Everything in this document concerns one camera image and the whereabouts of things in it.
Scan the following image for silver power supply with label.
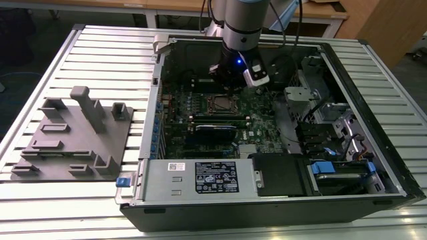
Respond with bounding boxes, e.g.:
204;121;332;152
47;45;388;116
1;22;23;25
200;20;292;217
139;157;260;202

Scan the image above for silver CPU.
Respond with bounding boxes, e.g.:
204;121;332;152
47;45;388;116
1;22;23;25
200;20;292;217
214;97;235;109

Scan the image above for wooden desk with white frame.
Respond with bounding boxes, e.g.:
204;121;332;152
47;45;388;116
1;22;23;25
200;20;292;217
0;0;150;28
146;0;350;38

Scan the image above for silver metal bracket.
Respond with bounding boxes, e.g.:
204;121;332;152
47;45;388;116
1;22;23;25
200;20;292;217
283;86;320;102

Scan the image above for silver chipset heatsink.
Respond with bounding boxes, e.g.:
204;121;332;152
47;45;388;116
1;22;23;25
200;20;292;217
238;143;260;155

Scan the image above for black PC case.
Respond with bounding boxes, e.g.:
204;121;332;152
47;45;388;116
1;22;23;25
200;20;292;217
115;33;427;232

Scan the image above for black graphics card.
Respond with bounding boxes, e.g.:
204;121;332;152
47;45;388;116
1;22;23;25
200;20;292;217
194;123;239;146

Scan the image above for CPU socket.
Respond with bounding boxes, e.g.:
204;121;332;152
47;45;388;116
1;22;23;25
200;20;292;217
206;92;244;116

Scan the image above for silver metal drive cage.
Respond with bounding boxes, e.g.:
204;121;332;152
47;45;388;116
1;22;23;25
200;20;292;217
286;56;378;163

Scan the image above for grey flat cable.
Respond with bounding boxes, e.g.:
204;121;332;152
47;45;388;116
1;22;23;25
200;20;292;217
271;98;303;154

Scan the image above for green motherboard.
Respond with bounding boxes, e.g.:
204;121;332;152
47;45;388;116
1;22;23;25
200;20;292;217
159;79;303;160

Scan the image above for wooden cabinet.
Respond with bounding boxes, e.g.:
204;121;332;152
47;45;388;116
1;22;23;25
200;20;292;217
336;0;427;68

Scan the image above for hard disk in blue carrier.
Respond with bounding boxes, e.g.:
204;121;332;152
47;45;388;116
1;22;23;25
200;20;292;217
308;161;380;197

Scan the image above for grey parts rack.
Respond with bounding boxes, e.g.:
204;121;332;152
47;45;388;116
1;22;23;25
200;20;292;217
9;85;135;181

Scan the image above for blue case latch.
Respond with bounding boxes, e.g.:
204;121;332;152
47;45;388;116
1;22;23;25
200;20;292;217
115;176;132;188

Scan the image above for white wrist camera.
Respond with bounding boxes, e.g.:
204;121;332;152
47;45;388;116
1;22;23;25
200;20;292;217
242;52;271;88

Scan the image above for coloured disk wire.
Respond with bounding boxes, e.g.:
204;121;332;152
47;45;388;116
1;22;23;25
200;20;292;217
355;148;374;161

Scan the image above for black disk wire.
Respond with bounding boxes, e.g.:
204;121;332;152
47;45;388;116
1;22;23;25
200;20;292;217
343;133;364;157

